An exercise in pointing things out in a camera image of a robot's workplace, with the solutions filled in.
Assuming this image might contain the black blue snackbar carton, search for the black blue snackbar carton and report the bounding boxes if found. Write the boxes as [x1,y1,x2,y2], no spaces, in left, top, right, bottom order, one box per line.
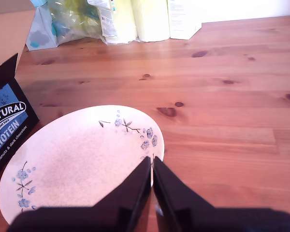
[0,0,40,183]

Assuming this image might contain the white printed carton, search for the white printed carton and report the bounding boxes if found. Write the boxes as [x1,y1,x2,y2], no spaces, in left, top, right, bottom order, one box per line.
[167,0,203,41]

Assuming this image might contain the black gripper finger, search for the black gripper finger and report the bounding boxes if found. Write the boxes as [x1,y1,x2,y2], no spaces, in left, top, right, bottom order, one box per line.
[94,157,152,232]
[153,156,216,232]

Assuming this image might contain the green clear plastic bag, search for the green clear plastic bag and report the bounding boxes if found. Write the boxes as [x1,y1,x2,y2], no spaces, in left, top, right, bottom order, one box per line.
[47,0,104,45]

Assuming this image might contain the white plate blue flowers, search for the white plate blue flowers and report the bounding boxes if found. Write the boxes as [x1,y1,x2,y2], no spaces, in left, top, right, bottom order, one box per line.
[0,104,165,225]

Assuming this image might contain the teal tissue box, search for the teal tissue box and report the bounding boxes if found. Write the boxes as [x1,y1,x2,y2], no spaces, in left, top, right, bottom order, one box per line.
[26,0,60,51]

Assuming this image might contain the yellow paper roll pack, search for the yellow paper roll pack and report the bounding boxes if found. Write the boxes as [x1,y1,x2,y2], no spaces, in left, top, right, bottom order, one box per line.
[87,0,171,46]

